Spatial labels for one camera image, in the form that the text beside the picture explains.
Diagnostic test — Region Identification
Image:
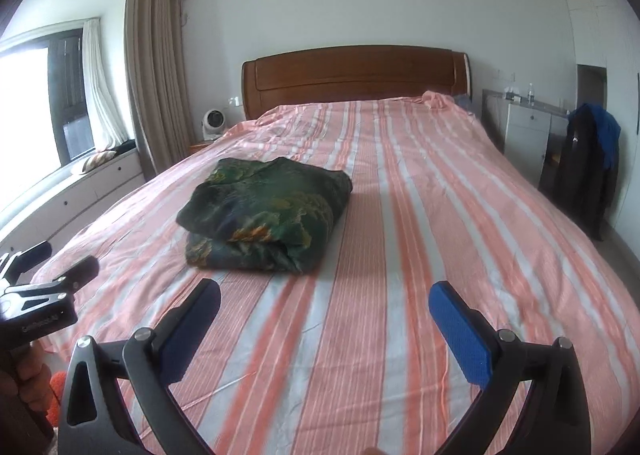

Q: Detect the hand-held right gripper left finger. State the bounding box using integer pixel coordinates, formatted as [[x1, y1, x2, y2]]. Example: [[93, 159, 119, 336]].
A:
[[60, 277, 222, 455]]

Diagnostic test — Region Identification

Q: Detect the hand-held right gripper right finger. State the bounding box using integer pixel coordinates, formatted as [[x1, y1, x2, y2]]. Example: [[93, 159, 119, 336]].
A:
[[428, 280, 593, 455]]

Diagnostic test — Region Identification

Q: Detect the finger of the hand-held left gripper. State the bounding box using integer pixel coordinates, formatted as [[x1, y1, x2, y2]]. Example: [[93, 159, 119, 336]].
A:
[[5, 255, 99, 303], [0, 241, 53, 286]]

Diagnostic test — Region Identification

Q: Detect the green patterned jacket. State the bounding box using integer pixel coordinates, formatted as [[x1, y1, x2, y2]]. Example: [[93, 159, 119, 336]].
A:
[[176, 156, 353, 275]]

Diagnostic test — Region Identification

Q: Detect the person's left hand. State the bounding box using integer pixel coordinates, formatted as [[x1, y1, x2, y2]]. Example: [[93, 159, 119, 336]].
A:
[[0, 341, 56, 441]]

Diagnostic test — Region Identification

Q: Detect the white window seat cabinet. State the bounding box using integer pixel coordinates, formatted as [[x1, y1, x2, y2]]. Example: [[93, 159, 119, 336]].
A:
[[0, 138, 146, 261]]

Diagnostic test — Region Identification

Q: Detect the striped cushion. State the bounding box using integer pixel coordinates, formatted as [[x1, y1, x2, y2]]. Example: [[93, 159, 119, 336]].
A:
[[80, 150, 117, 174]]

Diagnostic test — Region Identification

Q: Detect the pink striped bed sheet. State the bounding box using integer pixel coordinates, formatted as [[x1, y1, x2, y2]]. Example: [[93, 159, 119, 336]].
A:
[[37, 90, 640, 455]]

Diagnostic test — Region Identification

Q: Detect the dark framed window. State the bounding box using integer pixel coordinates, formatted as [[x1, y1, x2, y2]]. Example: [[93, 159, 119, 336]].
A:
[[0, 28, 96, 168]]

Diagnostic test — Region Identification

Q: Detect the white sheer curtain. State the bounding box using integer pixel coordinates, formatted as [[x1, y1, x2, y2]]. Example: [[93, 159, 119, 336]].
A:
[[81, 18, 126, 151]]

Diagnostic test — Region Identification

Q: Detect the black jacket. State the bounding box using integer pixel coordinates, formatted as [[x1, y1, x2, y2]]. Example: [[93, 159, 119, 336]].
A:
[[547, 105, 621, 242]]

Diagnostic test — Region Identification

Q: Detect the beige curtain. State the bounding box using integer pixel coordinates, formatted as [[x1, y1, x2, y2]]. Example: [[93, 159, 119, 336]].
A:
[[124, 0, 197, 181]]

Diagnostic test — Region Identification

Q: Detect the small white fan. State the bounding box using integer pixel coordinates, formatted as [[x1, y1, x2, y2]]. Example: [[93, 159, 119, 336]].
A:
[[201, 108, 227, 142]]

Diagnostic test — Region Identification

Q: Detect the white bedside drawer cabinet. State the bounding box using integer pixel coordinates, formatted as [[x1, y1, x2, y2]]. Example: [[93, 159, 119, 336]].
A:
[[482, 88, 571, 188]]

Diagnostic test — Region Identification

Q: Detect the blue cloth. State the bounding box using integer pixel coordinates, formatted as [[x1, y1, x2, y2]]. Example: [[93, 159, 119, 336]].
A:
[[580, 102, 622, 171]]

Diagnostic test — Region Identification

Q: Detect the wooden headboard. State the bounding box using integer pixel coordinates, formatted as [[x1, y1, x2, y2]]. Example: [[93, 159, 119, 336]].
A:
[[241, 45, 472, 121]]

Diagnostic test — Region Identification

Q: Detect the white wardrobe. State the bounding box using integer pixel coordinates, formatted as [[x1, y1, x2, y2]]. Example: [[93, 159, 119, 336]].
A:
[[560, 0, 640, 256]]

